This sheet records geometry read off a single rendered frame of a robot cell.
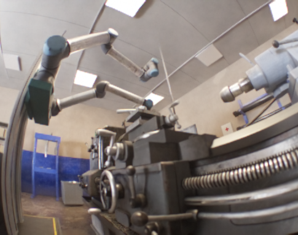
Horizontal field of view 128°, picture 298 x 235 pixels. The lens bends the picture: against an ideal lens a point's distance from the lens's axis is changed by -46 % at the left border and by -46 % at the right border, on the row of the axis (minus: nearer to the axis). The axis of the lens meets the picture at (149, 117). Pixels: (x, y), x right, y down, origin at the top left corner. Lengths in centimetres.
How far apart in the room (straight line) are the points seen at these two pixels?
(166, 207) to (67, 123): 472
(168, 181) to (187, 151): 15
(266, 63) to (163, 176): 62
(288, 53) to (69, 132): 503
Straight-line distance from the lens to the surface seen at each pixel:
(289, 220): 50
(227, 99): 72
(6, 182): 96
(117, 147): 52
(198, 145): 48
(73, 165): 467
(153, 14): 285
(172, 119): 62
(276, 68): 68
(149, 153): 45
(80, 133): 489
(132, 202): 48
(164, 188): 41
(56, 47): 88
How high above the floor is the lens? 77
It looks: 24 degrees up
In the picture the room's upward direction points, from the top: 6 degrees counter-clockwise
